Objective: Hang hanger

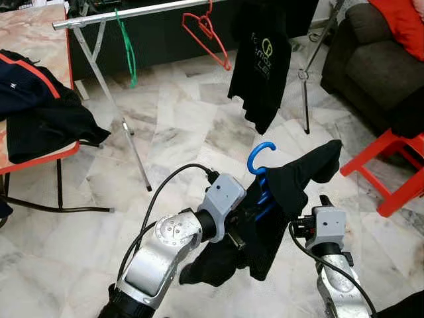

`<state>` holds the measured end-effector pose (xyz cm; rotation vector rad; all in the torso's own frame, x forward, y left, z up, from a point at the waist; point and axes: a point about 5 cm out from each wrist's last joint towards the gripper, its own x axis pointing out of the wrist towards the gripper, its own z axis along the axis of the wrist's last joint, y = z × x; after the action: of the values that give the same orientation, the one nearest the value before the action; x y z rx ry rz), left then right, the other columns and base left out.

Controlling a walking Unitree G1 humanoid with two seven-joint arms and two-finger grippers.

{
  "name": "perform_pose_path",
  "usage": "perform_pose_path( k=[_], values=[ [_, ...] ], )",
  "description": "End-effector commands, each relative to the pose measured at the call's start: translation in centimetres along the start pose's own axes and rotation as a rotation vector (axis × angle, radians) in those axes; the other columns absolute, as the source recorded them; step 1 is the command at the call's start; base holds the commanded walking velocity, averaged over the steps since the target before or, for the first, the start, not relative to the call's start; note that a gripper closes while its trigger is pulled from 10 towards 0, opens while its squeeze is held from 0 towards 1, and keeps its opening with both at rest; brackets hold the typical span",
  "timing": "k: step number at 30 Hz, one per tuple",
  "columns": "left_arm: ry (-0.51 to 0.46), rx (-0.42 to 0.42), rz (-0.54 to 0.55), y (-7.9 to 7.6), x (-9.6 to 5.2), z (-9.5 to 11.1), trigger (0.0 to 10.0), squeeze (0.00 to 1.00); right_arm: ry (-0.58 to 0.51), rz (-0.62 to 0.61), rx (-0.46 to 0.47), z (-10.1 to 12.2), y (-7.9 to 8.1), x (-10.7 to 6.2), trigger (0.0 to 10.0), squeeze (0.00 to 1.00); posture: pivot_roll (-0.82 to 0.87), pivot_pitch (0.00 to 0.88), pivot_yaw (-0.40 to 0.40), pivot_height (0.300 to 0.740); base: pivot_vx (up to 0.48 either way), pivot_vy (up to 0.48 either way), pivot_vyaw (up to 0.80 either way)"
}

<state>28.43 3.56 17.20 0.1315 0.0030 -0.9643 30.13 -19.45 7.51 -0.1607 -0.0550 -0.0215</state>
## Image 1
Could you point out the plain black garment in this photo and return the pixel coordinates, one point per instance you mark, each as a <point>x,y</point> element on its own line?
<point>298,179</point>

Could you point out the blue plastic hanger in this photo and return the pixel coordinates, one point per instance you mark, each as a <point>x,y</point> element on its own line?
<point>250,162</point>

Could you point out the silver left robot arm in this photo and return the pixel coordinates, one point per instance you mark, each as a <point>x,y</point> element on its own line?
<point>159,255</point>

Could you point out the red plastic hanger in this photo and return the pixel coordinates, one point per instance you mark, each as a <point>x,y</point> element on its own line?
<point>227,63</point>

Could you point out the green plastic hanger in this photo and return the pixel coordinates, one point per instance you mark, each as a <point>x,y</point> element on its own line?
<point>130,63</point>

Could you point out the red plastic stool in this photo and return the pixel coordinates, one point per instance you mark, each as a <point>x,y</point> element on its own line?
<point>404,192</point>

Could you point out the black t-shirt yellow logo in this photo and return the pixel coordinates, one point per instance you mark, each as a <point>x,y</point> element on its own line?
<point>265,79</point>

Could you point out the dark grey fabric sofa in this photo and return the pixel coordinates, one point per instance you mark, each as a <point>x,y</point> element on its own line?
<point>377,66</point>

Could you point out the navy jacket with red stripe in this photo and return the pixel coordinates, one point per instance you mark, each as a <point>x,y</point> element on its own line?
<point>46,126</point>

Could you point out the red pillow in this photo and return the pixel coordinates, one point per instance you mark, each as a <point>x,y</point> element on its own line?
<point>404,23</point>

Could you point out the silver metal clothes rack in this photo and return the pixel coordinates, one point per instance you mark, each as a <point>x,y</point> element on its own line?
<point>132,14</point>

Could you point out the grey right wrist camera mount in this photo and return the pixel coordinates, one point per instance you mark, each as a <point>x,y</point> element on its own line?
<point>329,225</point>

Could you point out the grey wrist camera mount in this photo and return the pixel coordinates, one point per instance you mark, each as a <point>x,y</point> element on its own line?
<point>222,195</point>
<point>329,225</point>

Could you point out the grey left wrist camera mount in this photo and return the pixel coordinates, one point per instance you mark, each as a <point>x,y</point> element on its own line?
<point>222,195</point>

